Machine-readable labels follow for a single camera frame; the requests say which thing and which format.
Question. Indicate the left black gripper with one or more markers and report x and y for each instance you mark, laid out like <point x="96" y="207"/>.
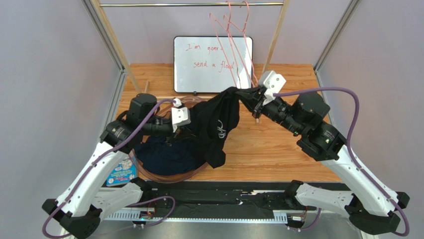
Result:
<point x="179" y="133"/>

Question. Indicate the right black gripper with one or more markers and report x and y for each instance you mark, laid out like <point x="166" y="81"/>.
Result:
<point x="259" y="105"/>

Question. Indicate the black floral t-shirt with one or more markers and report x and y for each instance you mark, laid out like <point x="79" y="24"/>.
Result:
<point x="213" y="120"/>

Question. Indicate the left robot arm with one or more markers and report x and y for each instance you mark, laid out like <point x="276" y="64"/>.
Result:
<point x="82" y="207"/>

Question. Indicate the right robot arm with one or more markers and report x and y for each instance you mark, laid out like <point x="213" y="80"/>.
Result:
<point x="369" y="204"/>

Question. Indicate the navy blue garment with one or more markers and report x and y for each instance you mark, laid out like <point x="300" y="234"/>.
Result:
<point x="168" y="159"/>

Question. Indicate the transparent brown plastic basin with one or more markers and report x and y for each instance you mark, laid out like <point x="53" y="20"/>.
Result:
<point x="166" y="179"/>

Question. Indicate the whiteboard with red writing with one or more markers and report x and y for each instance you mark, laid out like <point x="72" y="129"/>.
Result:
<point x="197" y="60"/>

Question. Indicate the blue illustrated booklet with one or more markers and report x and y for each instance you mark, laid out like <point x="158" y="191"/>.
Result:
<point x="123" y="173"/>

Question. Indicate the metal hanging rod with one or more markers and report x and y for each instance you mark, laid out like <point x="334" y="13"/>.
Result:
<point x="191" y="4"/>

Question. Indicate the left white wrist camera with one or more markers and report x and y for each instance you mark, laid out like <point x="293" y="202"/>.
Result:
<point x="180" y="114"/>

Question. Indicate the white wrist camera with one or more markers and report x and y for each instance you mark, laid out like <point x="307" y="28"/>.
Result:
<point x="180" y="114"/>
<point x="273" y="83"/>

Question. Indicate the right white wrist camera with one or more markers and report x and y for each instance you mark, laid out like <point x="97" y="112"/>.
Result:
<point x="273" y="83"/>

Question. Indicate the rear pink wire hanger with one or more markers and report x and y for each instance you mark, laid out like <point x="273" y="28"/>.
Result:
<point x="246" y="49"/>

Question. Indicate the pink wire hanger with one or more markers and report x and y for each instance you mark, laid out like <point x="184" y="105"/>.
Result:
<point x="228" y="47"/>
<point x="246" y="49"/>

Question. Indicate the wooden clothes rack frame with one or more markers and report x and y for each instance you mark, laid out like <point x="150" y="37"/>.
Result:
<point x="272" y="46"/>

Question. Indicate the front pink wire hanger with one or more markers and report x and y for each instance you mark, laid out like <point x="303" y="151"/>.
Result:
<point x="228" y="47"/>

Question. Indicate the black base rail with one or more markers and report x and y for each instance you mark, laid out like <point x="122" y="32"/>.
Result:
<point x="220" y="200"/>

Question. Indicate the right aluminium frame post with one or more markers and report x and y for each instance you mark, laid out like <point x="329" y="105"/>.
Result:
<point x="341" y="25"/>

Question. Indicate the aluminium frame post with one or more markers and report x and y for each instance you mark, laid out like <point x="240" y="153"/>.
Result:
<point x="103" y="26"/>
<point x="341" y="25"/>

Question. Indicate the left aluminium frame post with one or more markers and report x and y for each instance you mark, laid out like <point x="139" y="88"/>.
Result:
<point x="103" y="26"/>

